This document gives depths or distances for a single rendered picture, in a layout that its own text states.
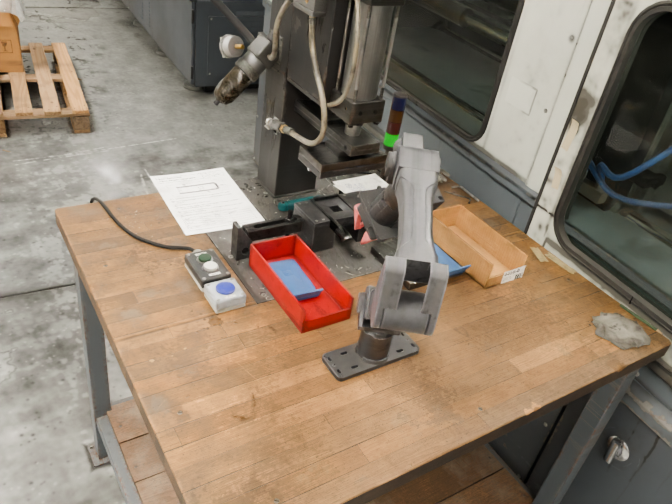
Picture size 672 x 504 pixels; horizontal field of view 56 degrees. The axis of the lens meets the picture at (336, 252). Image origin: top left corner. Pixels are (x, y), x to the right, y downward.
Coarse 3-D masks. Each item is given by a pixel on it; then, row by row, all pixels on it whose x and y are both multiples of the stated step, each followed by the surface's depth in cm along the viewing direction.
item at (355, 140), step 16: (304, 112) 152; (320, 112) 154; (320, 128) 147; (336, 128) 144; (352, 128) 141; (320, 144) 146; (336, 144) 143; (352, 144) 138; (368, 144) 140; (304, 160) 143; (320, 160) 139; (336, 160) 140; (352, 160) 142; (368, 160) 144; (384, 160) 147; (320, 176) 139
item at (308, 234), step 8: (304, 224) 151; (328, 224) 149; (344, 224) 152; (352, 224) 158; (296, 232) 155; (304, 232) 152; (312, 232) 148; (320, 232) 149; (328, 232) 150; (352, 232) 159; (360, 232) 157; (304, 240) 153; (312, 240) 149; (320, 240) 151; (328, 240) 152; (360, 240) 158; (312, 248) 151; (320, 248) 152; (328, 248) 154
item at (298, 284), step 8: (272, 264) 144; (280, 264) 144; (288, 264) 145; (296, 264) 145; (280, 272) 142; (296, 272) 143; (288, 280) 140; (296, 280) 140; (304, 280) 141; (288, 288) 138; (296, 288) 138; (304, 288) 138; (312, 288) 139; (296, 296) 133; (304, 296) 135; (312, 296) 137
